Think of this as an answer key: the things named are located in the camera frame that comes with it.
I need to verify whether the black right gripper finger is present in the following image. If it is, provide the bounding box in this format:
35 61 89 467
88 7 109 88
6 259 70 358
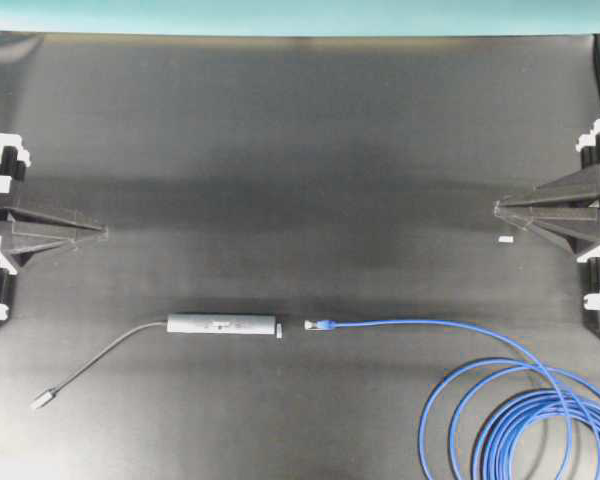
494 204 600 258
497 164 600 206

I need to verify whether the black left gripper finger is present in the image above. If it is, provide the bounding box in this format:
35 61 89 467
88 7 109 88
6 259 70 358
0 192 105 231
2 230 109 271

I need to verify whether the grey USB hub with cable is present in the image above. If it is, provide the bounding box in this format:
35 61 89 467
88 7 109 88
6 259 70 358
30 313 281 411

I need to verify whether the blue LAN cable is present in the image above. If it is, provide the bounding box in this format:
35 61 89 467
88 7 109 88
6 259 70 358
304 318 600 480

